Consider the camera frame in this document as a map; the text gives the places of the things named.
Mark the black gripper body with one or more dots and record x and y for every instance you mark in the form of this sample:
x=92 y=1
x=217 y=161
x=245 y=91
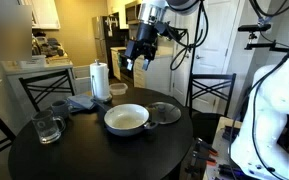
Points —
x=144 y=40

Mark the round glass lid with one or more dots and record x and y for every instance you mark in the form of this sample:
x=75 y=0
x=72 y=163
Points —
x=169 y=115

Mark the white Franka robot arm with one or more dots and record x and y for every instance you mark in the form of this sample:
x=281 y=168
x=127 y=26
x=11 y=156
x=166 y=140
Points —
x=274 y=100

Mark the robot base platform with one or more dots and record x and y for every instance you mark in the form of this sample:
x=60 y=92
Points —
x=217 y=143

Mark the grey pan with white interior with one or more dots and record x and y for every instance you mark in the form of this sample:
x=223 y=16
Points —
x=127 y=130

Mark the black kitchen stove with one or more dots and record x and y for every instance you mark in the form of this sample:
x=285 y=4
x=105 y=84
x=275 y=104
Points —
x=125 y=70

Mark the clear plastic food container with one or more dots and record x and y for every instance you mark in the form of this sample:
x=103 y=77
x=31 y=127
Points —
x=118 y=88

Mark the black refrigerator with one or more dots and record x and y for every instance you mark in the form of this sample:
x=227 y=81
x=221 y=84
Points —
x=105 y=46

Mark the steel microwave oven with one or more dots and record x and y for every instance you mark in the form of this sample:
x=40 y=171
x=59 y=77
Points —
x=130 y=12

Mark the white paper towel roll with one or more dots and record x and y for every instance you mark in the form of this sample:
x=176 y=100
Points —
x=100 y=81

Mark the metal paper towel holder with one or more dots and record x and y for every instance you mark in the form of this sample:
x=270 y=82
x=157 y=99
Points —
x=104 y=99

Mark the black tripod pole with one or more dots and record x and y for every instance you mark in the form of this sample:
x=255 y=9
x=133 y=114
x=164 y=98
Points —
x=193 y=66

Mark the blue-grey folded cloth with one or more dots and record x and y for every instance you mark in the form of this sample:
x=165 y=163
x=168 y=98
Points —
x=81 y=101

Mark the white panel door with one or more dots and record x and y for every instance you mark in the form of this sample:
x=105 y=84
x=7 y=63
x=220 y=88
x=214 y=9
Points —
x=214 y=50

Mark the grey ceramic mug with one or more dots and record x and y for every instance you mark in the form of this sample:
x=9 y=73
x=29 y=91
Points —
x=60 y=108

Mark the clear plastic counter bin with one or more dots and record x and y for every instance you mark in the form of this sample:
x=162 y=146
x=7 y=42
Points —
x=32 y=62

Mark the white upper cabinet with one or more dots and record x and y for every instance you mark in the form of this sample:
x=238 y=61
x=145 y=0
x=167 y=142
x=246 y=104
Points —
x=45 y=13

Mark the clear glass mug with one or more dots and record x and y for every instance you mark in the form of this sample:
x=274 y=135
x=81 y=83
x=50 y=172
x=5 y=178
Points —
x=47 y=128

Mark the black camera on mount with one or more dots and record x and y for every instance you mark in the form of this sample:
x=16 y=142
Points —
x=254 y=27

